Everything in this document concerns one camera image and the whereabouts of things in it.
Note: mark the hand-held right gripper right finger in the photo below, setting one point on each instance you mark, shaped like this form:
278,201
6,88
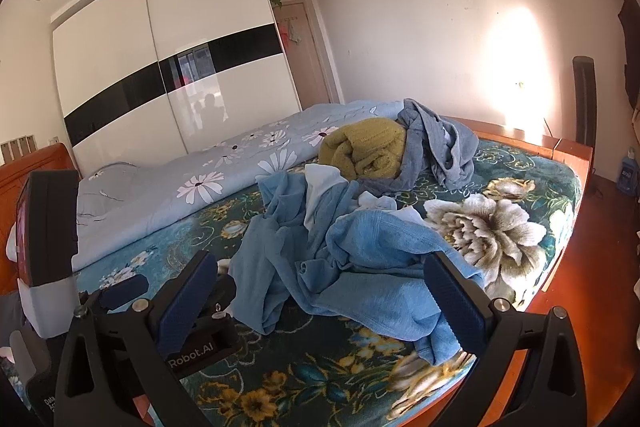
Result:
452,302

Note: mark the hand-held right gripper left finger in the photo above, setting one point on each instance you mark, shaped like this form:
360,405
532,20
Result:
185,302

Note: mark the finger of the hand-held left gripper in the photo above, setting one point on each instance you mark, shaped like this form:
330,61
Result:
210,347
122,291

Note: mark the light blue knit garment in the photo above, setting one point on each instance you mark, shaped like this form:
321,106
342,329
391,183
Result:
380,257

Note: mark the dark hanging clothes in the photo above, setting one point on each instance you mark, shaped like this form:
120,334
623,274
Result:
631,37

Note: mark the light blue smooth garment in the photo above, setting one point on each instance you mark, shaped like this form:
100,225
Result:
270,257

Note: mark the teal floral blanket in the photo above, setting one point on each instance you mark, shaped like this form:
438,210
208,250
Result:
500,217

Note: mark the white garment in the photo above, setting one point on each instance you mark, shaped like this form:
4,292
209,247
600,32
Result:
372,202

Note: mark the light blue daisy duvet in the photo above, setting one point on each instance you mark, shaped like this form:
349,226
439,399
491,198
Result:
200,167

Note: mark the grey-blue garment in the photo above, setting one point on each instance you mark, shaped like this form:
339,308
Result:
440,142

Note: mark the pale blue-white garment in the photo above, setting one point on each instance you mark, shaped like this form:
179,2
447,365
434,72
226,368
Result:
325,187

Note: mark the olive green knit sweater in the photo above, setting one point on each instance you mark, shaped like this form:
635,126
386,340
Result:
360,142

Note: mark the white wardrobe with black stripe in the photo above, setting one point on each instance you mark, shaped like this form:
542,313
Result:
110,47

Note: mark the blue plastic bottle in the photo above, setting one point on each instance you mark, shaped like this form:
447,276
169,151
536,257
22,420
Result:
629,174

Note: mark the black upright board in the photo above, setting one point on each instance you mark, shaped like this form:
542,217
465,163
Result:
585,97

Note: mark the light wooden door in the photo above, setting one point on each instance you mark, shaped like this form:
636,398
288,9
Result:
305,57

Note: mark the red and grey door hanging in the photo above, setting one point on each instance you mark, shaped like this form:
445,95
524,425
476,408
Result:
292,32

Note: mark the row of wall switches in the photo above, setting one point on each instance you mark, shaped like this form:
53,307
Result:
17,149

